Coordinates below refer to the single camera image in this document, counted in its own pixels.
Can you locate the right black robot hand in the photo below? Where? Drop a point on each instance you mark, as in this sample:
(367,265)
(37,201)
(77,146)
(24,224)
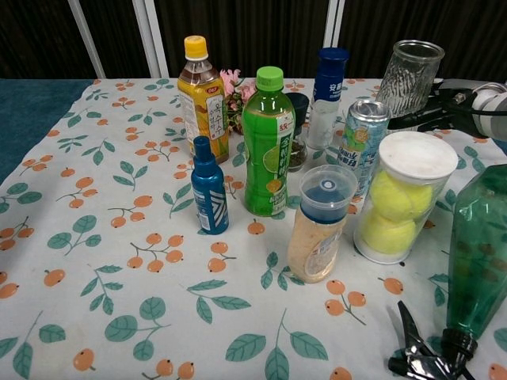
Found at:
(471,105)

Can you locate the clear ribbed glass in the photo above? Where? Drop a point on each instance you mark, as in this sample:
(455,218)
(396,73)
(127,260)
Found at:
(408,79)

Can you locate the light blue drink can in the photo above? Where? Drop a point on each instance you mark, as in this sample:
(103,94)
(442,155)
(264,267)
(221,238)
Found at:
(358,150)

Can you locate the tennis ball tube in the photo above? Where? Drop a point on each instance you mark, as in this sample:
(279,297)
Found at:
(396,213)

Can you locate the blue-cap white bottle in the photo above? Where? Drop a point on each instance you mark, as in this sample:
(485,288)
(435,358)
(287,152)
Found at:
(326,107)

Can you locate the green plastic spray bottle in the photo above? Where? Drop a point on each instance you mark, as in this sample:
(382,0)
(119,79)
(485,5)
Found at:
(475,257)

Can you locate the dark-lid spice grinder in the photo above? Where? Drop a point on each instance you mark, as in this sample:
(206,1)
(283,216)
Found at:
(298,146)

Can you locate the clear-cap seasoning jar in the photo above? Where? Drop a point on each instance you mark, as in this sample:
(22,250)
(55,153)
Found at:
(317,241)

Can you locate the green tea bottle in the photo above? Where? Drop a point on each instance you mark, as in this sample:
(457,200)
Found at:
(267,158)

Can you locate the pink artificial flower bouquet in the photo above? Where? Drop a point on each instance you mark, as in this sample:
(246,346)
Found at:
(235,99)

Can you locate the yellow-cap tea bottle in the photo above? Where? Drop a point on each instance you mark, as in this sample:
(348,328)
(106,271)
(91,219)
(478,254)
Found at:
(202,107)

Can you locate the small blue spray bottle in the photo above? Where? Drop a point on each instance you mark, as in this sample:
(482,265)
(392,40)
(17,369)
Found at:
(209,198)

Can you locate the floral print tablecloth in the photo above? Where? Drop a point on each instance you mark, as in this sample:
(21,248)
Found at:
(119,237)

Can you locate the thin white partition strip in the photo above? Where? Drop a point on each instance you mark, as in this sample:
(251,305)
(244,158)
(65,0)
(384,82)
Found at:
(87,39)

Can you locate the teal table cover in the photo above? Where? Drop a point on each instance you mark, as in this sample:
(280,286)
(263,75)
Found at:
(31,118)

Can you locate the wide white partition post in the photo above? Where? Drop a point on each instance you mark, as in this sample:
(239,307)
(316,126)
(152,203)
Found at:
(152,39)

